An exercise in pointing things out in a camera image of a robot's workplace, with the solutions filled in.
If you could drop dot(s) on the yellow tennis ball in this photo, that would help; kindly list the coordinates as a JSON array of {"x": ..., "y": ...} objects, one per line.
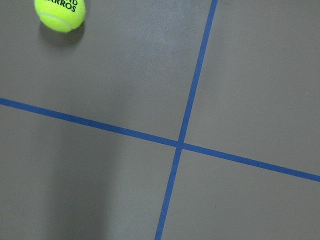
[{"x": 62, "y": 16}]

